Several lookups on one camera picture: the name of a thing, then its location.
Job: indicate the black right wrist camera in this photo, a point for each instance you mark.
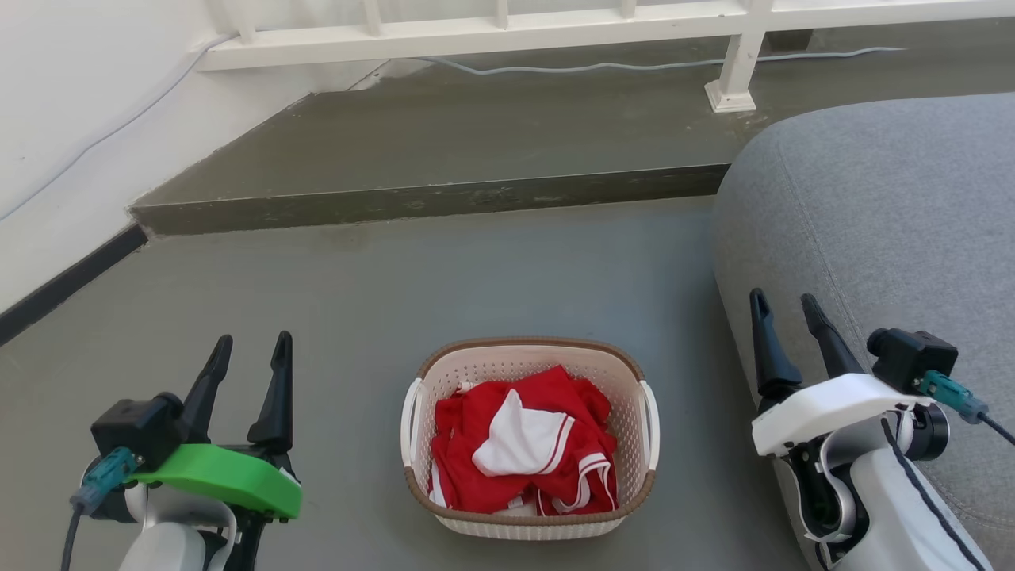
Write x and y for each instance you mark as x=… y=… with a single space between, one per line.
x=912 y=357

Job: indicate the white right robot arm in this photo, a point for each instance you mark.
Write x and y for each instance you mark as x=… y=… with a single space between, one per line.
x=904 y=500

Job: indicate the raised concrete platform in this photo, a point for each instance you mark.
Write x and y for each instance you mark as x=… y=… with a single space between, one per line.
x=444 y=151

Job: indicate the cream plastic laundry basket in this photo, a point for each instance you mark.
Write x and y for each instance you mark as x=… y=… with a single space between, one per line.
x=626 y=396

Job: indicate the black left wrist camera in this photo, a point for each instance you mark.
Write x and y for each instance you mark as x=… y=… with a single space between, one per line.
x=141 y=432

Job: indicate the grey fabric sofa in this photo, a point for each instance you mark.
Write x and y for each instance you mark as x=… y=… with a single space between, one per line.
x=880 y=262

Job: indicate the black wall baseboard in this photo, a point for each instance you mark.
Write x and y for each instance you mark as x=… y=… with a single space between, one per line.
x=67 y=281

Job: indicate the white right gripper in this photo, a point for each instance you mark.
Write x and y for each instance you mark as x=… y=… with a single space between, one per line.
x=825 y=412

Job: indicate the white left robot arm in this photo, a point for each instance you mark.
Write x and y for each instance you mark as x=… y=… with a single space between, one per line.
x=170 y=539

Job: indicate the red and white garment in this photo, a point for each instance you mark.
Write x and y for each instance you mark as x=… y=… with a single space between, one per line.
x=523 y=444

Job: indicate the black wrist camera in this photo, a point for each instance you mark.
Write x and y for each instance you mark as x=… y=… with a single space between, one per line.
x=912 y=357
x=141 y=432

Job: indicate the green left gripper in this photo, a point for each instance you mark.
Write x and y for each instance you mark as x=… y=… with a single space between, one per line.
x=222 y=474

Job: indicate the white wooden railing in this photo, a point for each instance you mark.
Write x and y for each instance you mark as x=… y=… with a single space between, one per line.
x=555 y=32

